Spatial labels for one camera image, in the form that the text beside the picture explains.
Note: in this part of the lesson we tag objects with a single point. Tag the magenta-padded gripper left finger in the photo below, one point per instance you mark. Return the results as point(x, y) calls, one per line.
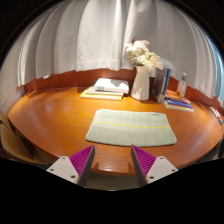
point(74, 168)

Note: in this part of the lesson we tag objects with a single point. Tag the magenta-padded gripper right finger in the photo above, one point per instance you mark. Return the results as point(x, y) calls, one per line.
point(150, 166)

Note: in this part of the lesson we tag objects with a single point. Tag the pale green towel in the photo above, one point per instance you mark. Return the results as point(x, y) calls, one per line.
point(130, 128)

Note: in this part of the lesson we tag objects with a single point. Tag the wooden chair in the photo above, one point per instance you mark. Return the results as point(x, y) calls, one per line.
point(15, 146)

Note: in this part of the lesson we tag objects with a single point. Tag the flat blue book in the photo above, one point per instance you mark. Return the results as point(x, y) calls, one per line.
point(178, 105)

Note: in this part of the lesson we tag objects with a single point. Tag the flat orange book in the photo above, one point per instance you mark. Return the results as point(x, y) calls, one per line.
point(175, 97)

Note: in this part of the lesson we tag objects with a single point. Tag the thin yellow book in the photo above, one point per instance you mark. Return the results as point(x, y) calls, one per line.
point(96, 97)

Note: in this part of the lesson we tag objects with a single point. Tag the thin grey-green book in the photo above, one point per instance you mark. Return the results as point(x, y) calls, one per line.
point(96, 91)

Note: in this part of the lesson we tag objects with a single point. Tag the upright grey book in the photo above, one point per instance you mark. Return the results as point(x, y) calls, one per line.
point(158, 85)

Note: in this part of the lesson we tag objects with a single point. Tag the white ceramic vase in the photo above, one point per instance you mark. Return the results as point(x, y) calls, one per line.
point(140, 85)

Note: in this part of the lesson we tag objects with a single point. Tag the red and white packet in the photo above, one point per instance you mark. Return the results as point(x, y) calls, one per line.
point(216, 114)

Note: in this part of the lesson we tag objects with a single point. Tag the clear plastic bottle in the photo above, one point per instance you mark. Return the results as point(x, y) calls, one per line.
point(182, 87)

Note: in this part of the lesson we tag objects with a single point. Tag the upright blue book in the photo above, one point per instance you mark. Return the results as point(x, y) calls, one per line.
point(167, 80)

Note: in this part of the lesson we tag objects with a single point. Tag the thick white book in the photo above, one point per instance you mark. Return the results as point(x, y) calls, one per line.
point(111, 85)

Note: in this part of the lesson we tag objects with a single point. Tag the white and pink flowers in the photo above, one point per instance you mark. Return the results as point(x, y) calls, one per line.
point(143, 55)

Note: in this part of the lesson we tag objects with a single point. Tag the white curtain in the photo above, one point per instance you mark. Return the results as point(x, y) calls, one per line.
point(100, 33)

